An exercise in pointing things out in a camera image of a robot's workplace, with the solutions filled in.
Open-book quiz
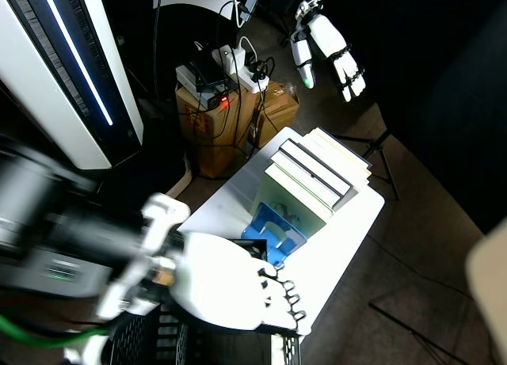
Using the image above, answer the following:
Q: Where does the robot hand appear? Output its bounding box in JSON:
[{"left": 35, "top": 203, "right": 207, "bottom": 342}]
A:
[
  {"left": 290, "top": 14, "right": 368, "bottom": 104},
  {"left": 172, "top": 232, "right": 313, "bottom": 339}
]

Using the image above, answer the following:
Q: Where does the blue metal bookend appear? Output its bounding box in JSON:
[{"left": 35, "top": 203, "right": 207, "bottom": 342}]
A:
[{"left": 240, "top": 201, "right": 308, "bottom": 269}]

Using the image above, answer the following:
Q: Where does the small cardboard box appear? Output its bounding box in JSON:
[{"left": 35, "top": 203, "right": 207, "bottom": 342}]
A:
[{"left": 253, "top": 81, "right": 301, "bottom": 149}]

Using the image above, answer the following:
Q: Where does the green book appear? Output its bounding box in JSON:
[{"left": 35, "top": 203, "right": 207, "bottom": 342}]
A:
[{"left": 250, "top": 162, "right": 334, "bottom": 240}]

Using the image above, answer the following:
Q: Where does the black mesh file rack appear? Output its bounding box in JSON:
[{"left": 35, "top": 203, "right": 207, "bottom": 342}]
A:
[{"left": 101, "top": 237, "right": 303, "bottom": 365}]

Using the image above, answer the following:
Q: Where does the white power strip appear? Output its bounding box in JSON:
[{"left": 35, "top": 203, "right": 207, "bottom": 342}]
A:
[{"left": 211, "top": 44, "right": 271, "bottom": 95}]

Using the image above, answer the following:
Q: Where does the cream book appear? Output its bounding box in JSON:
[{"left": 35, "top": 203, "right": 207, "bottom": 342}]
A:
[{"left": 308, "top": 129, "right": 373, "bottom": 181}]

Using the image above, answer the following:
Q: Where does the grey network device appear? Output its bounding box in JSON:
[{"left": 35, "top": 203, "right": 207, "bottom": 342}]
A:
[{"left": 196, "top": 78, "right": 233, "bottom": 110}]

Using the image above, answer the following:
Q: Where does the black tripod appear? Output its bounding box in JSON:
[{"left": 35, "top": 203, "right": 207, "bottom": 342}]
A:
[{"left": 336, "top": 130, "right": 399, "bottom": 202}]

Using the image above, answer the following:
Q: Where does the large cardboard box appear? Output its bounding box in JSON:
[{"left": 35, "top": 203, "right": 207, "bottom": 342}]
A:
[{"left": 175, "top": 83, "right": 261, "bottom": 180}]

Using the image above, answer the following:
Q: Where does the white flat device box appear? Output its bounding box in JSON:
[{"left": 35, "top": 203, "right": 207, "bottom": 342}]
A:
[{"left": 175, "top": 63, "right": 204, "bottom": 93}]

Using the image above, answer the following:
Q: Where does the white robot column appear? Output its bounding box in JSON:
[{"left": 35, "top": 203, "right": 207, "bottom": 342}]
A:
[{"left": 0, "top": 0, "right": 145, "bottom": 172}]

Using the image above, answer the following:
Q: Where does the cream rounded object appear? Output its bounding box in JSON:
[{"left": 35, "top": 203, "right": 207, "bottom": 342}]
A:
[{"left": 465, "top": 221, "right": 507, "bottom": 365}]

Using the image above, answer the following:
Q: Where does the black cable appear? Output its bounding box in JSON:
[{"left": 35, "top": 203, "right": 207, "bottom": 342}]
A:
[{"left": 151, "top": 0, "right": 166, "bottom": 101}]

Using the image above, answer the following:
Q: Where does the green cable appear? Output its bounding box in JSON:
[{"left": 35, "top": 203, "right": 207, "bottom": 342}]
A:
[{"left": 0, "top": 312, "right": 110, "bottom": 349}]

